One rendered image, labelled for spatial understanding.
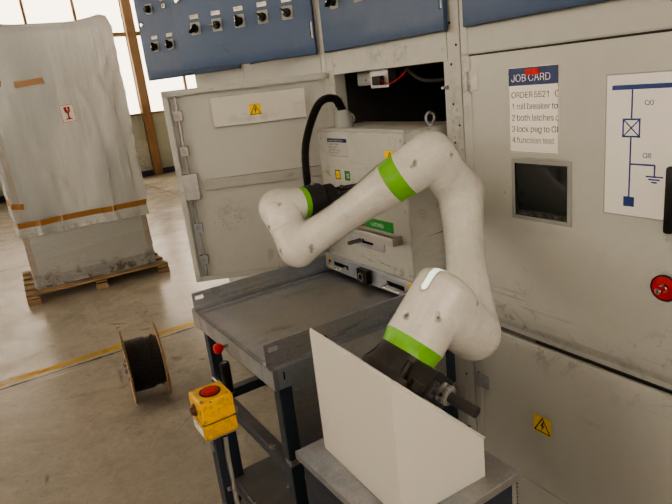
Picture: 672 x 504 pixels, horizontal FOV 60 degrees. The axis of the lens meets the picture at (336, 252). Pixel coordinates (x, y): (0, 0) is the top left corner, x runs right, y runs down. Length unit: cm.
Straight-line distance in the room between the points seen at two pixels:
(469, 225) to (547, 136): 28
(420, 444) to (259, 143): 146
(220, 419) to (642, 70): 117
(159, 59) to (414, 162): 208
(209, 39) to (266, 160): 56
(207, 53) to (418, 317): 168
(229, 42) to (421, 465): 183
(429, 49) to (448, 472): 117
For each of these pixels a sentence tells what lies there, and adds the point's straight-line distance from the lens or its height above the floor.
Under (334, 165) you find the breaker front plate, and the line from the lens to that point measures 206.
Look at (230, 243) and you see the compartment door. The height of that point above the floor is 97.
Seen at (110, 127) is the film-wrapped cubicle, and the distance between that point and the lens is 546.
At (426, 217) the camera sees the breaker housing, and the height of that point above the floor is 112.
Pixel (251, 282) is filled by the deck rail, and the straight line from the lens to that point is 211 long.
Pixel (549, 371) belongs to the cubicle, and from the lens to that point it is 172.
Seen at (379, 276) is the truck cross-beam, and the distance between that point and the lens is 195.
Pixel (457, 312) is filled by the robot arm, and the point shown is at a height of 109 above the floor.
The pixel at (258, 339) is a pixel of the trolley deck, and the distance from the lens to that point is 175.
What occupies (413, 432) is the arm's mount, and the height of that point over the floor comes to 93.
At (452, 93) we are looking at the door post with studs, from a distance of 175.
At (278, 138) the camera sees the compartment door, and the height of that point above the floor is 136.
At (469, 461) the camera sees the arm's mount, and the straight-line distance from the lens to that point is 125.
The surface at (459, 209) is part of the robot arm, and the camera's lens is 149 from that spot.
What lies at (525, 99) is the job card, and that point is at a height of 146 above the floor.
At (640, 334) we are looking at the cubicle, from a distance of 151.
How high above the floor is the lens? 156
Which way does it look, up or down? 17 degrees down
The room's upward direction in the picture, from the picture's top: 6 degrees counter-clockwise
